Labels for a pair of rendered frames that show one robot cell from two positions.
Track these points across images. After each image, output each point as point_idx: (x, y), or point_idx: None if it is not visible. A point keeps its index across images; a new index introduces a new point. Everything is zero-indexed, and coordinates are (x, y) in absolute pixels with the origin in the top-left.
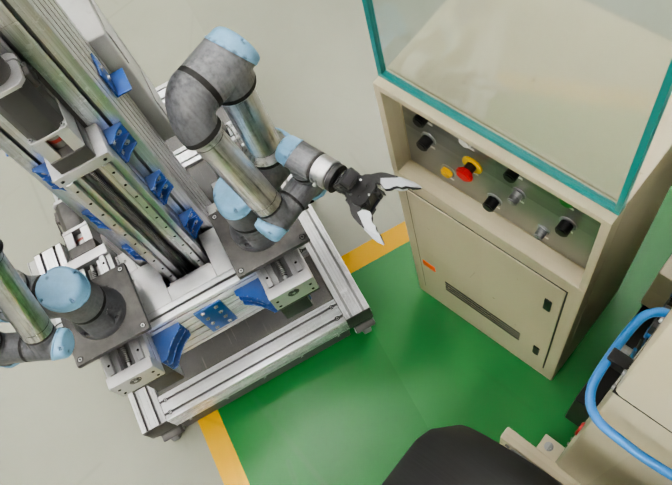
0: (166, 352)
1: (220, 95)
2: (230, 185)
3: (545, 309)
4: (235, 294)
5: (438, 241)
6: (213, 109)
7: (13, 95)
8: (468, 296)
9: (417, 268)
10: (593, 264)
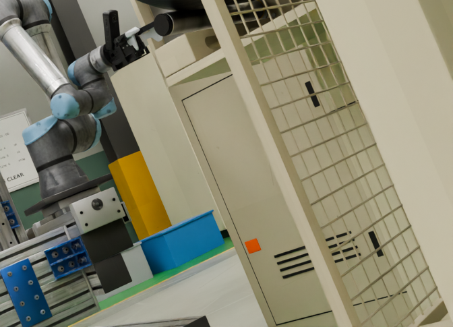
0: None
1: (20, 1)
2: (27, 61)
3: (316, 104)
4: (44, 251)
5: (231, 158)
6: (15, 6)
7: None
8: (296, 244)
9: (255, 290)
10: None
